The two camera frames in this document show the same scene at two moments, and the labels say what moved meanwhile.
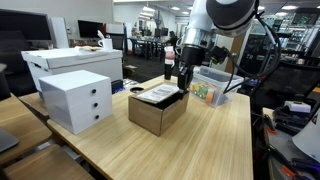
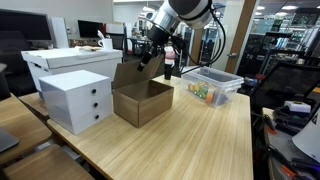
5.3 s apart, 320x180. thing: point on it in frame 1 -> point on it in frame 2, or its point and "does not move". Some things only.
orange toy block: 209,98 does not move
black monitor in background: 89,29 does not move
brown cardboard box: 157,107 -> 137,97
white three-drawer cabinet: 77,100 does not move
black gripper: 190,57 -> 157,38
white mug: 107,44 does not move
